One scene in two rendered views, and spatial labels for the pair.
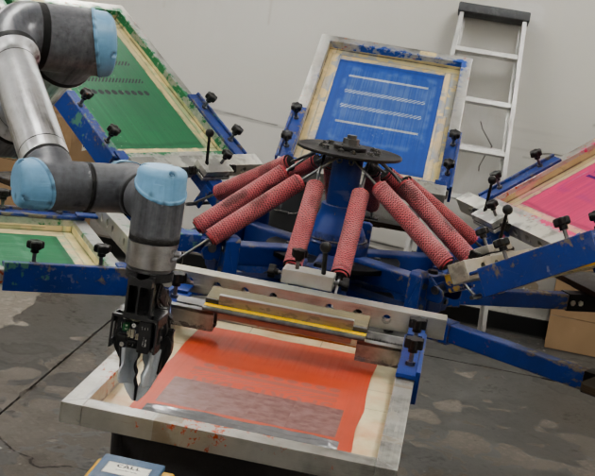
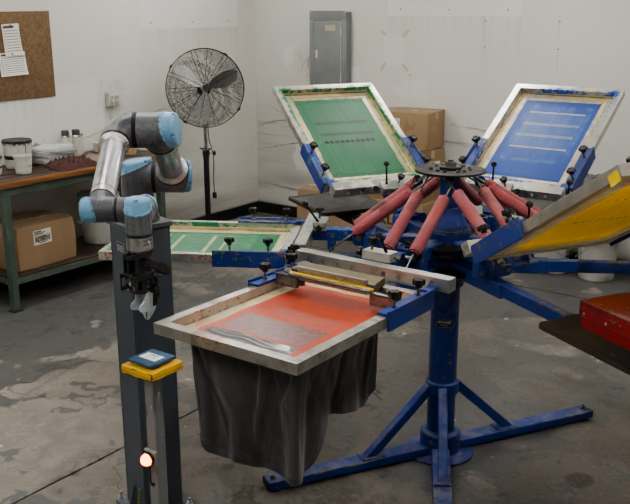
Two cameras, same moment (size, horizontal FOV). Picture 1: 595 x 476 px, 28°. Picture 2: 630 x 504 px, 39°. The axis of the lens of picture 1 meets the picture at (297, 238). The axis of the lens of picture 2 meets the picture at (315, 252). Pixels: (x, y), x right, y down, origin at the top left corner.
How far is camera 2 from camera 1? 1.46 m
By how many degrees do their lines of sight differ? 29
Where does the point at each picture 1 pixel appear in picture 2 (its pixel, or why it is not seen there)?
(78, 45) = (151, 133)
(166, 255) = (139, 243)
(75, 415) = (159, 330)
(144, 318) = (131, 276)
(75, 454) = not seen: hidden behind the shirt
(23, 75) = (105, 153)
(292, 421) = (286, 338)
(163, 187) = (131, 208)
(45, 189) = (89, 212)
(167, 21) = (486, 78)
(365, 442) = not seen: hidden behind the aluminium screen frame
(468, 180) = not seen: outside the picture
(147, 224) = (128, 227)
